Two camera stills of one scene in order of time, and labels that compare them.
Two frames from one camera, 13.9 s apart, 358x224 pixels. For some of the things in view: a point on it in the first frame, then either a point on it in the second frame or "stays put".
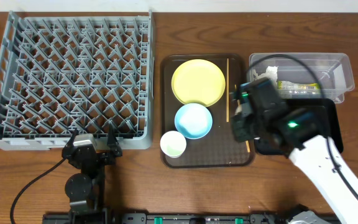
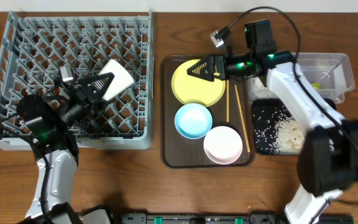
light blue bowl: [193, 121] stays put
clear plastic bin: [305, 75] stays put
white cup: [173, 144] → [122, 79]
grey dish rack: [61, 71] stays put
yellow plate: [197, 81] stays put
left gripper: [91, 152] → [84, 94]
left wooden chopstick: [227, 92] stays put
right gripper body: [246, 129] → [234, 66]
